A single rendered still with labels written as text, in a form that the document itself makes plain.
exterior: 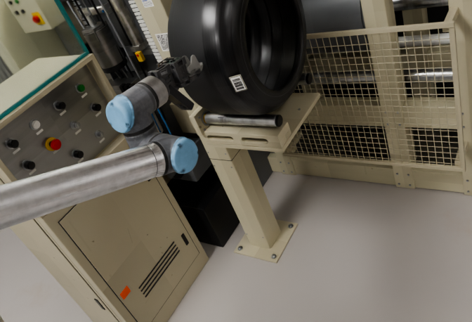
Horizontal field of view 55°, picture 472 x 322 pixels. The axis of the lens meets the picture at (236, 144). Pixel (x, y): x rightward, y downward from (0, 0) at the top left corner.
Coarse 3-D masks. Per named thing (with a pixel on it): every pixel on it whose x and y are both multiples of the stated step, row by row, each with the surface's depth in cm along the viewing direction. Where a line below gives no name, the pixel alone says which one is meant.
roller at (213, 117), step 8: (208, 112) 183; (208, 120) 181; (216, 120) 179; (224, 120) 176; (232, 120) 174; (240, 120) 172; (248, 120) 170; (256, 120) 167; (264, 120) 165; (272, 120) 163; (280, 120) 164
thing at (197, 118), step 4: (200, 108) 182; (204, 108) 183; (192, 112) 181; (196, 112) 180; (200, 112) 181; (204, 112) 183; (192, 116) 179; (196, 116) 179; (200, 116) 181; (192, 120) 180; (196, 120) 179; (200, 120) 181; (192, 124) 182; (196, 124) 181; (200, 124) 182; (204, 124) 183; (208, 124) 185; (196, 128) 182; (200, 128) 182; (204, 128) 184; (200, 132) 182
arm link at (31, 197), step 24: (168, 144) 113; (192, 144) 115; (72, 168) 98; (96, 168) 100; (120, 168) 103; (144, 168) 107; (168, 168) 112; (192, 168) 116; (0, 192) 88; (24, 192) 90; (48, 192) 92; (72, 192) 96; (96, 192) 100; (0, 216) 86; (24, 216) 90
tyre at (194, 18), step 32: (192, 0) 145; (224, 0) 139; (256, 0) 184; (288, 0) 177; (192, 32) 144; (224, 32) 139; (256, 32) 191; (288, 32) 184; (224, 64) 142; (256, 64) 192; (288, 64) 184; (192, 96) 160; (224, 96) 151; (256, 96) 152; (288, 96) 169
